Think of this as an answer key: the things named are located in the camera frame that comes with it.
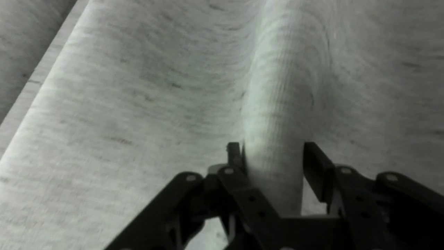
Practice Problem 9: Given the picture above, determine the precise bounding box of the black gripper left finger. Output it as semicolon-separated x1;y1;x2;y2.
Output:
103;140;284;250

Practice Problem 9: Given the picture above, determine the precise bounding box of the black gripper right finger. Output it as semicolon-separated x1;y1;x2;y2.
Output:
303;140;444;250

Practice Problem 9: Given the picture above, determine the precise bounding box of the grey woven curtain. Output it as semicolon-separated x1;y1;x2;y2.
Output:
0;0;444;250

